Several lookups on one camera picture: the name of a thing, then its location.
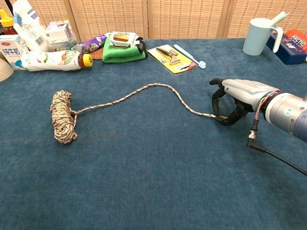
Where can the clear plastic tub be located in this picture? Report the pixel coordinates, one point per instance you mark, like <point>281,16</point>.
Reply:
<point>60,46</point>

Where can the orange arctic package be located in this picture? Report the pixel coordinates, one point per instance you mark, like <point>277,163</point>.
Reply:
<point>298,39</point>

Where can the dark blue box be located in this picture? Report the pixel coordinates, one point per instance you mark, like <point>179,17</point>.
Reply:
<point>290,56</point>

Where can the white milk carton red print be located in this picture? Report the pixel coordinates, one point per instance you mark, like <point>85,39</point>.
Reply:
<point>10,51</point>

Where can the tall white plastic pouch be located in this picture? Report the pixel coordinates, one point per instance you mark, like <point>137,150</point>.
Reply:
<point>28,28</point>

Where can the honey bottle with yellow cap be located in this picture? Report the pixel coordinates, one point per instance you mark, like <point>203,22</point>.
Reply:
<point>7,26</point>

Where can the light blue toothbrush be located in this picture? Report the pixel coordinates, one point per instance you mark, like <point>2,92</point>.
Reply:
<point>189,56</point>

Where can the woven bamboo folding screen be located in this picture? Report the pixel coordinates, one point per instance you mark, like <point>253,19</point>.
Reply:
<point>180,19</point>

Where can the white labelled bottle yellow cap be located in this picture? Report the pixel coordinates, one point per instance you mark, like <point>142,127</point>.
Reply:
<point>52,61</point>

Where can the green white toothbrush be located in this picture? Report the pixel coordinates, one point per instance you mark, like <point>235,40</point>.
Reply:
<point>279,18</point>

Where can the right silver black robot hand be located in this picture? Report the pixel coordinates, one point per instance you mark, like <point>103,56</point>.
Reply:
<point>244,89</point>

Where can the small white purple carton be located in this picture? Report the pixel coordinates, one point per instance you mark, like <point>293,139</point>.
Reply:
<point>58,32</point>

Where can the green folded towel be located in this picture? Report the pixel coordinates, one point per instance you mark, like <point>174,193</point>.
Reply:
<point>120,55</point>

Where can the peeler on yellow card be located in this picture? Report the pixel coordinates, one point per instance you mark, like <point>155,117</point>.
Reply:
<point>178,68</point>

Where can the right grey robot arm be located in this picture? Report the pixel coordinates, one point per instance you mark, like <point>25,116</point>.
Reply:
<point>287,112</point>

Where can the small white box red print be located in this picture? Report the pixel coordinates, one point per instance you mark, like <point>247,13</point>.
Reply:
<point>121,39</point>

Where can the brown round coaster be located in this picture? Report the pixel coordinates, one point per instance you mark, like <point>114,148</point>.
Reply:
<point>97,54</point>

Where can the beige bowl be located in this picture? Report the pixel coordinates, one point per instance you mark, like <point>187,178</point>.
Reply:
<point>4,72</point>

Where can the blue table cloth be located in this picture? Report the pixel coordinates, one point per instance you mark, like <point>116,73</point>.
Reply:
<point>153,167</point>

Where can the purple snack packet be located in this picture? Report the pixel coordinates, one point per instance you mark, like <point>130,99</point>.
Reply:
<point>92,44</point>

